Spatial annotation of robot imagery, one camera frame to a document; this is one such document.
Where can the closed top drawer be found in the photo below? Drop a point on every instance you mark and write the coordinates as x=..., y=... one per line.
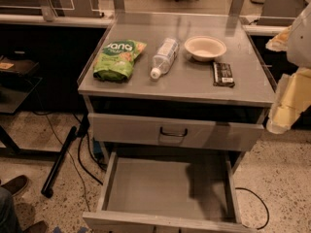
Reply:
x=144, y=130

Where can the black drawer handle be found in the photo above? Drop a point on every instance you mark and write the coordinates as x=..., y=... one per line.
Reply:
x=172, y=134

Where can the blue jeans leg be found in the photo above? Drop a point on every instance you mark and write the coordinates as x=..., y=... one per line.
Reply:
x=8, y=217

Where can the black metal stand leg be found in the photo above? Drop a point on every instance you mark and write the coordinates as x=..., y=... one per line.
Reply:
x=47, y=187

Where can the yellow taped gripper finger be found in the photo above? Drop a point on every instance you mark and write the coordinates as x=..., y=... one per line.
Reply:
x=293, y=97
x=280, y=41

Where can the white paper bowl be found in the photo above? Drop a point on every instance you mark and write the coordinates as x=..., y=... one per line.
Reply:
x=205, y=48

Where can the white counter ledge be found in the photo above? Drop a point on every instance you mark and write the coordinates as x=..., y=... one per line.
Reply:
x=90, y=22

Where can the dark side table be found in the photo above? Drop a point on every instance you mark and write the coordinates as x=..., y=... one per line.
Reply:
x=16, y=83

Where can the open middle drawer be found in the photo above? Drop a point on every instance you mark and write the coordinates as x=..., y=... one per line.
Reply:
x=186, y=193

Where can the green snack bag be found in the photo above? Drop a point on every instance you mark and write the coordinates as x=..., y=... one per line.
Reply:
x=115, y=62

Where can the black rxbar chocolate bar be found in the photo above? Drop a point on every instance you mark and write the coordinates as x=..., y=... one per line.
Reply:
x=223, y=75

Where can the grey metal drawer cabinet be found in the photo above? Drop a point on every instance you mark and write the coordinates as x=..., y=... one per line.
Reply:
x=187, y=91

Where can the brown shoe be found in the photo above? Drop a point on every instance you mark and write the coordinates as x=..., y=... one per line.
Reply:
x=16, y=185
x=38, y=227

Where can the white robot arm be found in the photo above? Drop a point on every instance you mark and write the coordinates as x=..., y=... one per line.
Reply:
x=299, y=42

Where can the clear plastic water bottle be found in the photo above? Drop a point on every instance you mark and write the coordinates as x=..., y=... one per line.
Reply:
x=164, y=58

